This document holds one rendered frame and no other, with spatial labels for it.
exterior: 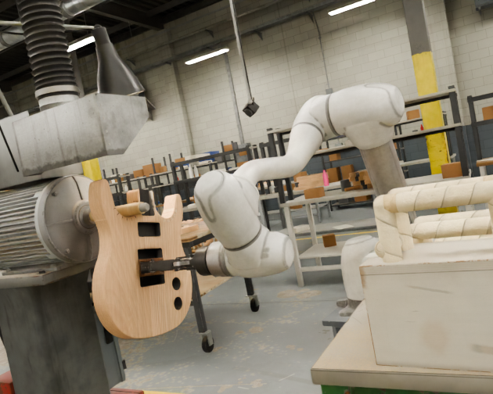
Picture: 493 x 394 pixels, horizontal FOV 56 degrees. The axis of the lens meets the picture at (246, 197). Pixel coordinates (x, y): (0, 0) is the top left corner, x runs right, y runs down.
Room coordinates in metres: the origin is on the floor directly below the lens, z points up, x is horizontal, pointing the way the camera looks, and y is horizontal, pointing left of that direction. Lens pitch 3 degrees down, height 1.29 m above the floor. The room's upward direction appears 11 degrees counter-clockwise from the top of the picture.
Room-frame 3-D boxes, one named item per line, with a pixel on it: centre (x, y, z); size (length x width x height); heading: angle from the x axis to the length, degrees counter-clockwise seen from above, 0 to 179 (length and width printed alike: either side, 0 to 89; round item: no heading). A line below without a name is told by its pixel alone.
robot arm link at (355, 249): (1.71, -0.39, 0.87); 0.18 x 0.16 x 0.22; 55
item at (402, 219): (0.83, -0.26, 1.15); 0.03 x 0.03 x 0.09
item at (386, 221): (0.76, -0.22, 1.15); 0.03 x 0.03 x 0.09
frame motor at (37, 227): (1.43, 0.63, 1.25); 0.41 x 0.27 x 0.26; 61
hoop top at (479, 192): (0.71, -0.29, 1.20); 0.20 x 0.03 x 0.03; 57
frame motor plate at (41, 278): (1.45, 0.69, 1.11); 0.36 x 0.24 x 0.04; 61
